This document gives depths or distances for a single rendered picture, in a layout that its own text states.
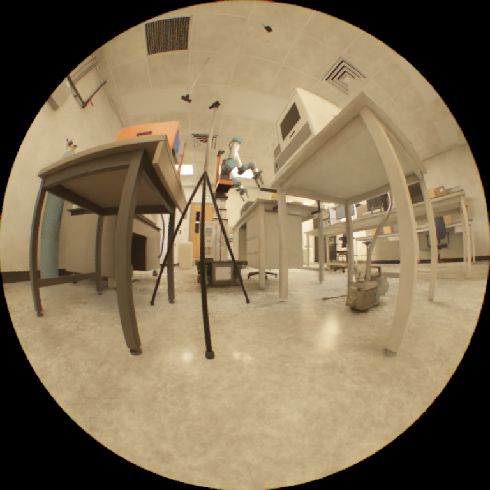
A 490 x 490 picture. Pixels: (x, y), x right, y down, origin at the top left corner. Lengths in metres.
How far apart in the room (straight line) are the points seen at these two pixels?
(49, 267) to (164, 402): 1.68
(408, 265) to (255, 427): 0.53
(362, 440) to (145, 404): 0.43
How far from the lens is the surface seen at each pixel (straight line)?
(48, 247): 1.90
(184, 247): 3.97
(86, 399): 0.48
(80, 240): 1.75
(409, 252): 0.51
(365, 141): 0.91
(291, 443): 0.36
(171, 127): 1.06
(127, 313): 0.51
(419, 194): 2.64
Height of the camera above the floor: 0.33
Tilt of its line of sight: 4 degrees up
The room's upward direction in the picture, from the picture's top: straight up
